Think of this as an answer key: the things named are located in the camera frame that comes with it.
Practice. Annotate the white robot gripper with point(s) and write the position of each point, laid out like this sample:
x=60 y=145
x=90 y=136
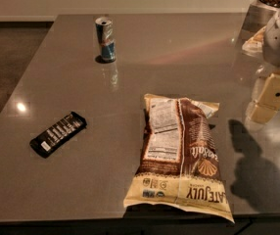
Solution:
x=268 y=101

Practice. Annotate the brown Late July chip bag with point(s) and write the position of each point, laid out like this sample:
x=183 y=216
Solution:
x=179 y=166

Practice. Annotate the black RXBAR chocolate bar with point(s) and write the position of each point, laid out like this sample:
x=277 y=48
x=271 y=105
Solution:
x=47 y=142

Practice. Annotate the blue silver drink can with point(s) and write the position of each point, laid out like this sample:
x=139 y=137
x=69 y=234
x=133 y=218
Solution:
x=105 y=34

